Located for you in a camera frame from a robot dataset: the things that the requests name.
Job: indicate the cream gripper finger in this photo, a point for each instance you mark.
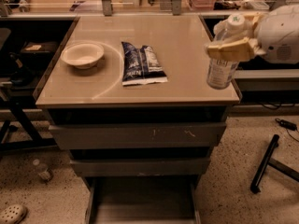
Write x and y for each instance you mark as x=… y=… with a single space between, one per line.
x=241 y=50
x=252 y=17

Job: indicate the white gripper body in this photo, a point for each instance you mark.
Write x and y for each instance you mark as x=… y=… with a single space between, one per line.
x=277 y=34

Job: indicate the top grey drawer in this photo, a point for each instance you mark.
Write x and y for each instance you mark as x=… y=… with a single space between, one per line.
x=137 y=135

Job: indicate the middle grey drawer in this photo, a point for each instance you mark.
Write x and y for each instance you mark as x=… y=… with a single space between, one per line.
x=140 y=167

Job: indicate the bottom open grey drawer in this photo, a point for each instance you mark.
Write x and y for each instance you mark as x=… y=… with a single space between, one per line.
x=142 y=200

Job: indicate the clear bottle on floor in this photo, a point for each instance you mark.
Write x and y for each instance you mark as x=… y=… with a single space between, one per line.
x=43 y=170

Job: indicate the black power adapter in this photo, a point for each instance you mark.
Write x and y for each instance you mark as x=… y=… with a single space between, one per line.
x=286 y=124

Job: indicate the blue snack bag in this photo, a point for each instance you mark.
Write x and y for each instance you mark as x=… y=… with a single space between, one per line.
x=141 y=66

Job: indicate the black chair leg base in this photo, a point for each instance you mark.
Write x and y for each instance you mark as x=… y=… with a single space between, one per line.
x=268 y=160

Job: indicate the white ceramic bowl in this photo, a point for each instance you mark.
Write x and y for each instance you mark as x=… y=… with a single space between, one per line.
x=82 y=55

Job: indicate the dark box on shelf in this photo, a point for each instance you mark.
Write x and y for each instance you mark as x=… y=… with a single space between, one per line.
x=39 y=50

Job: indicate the white clog shoe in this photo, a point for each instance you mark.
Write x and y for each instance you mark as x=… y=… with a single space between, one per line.
x=13 y=214

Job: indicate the black stand frame left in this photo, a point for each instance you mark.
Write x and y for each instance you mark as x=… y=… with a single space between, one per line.
x=35 y=141

